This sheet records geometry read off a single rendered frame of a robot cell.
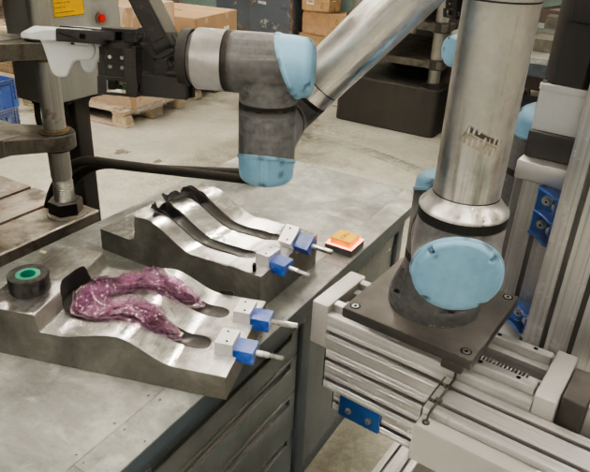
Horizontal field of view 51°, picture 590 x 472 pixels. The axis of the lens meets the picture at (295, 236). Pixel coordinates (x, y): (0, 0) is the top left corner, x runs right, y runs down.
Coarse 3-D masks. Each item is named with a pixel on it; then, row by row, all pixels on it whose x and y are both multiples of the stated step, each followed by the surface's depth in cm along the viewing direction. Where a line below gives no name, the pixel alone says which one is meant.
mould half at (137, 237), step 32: (128, 224) 163; (160, 224) 149; (256, 224) 161; (128, 256) 158; (160, 256) 152; (192, 256) 146; (224, 256) 145; (288, 256) 146; (224, 288) 144; (256, 288) 139
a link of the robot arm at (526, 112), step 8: (528, 104) 133; (536, 104) 133; (520, 112) 130; (528, 112) 129; (520, 120) 130; (528, 120) 128; (520, 128) 130; (528, 128) 128; (520, 136) 130; (512, 144) 133; (520, 144) 130; (512, 152) 133; (520, 152) 131; (512, 160) 133; (512, 168) 133
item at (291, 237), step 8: (288, 224) 150; (288, 232) 148; (296, 232) 148; (280, 240) 148; (288, 240) 147; (296, 240) 148; (304, 240) 148; (312, 240) 147; (296, 248) 148; (304, 248) 147; (312, 248) 148; (320, 248) 146; (328, 248) 146
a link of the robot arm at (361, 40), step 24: (384, 0) 80; (408, 0) 79; (432, 0) 80; (360, 24) 82; (384, 24) 81; (408, 24) 82; (336, 48) 84; (360, 48) 83; (384, 48) 84; (336, 72) 85; (360, 72) 86; (312, 96) 87; (336, 96) 88; (312, 120) 91
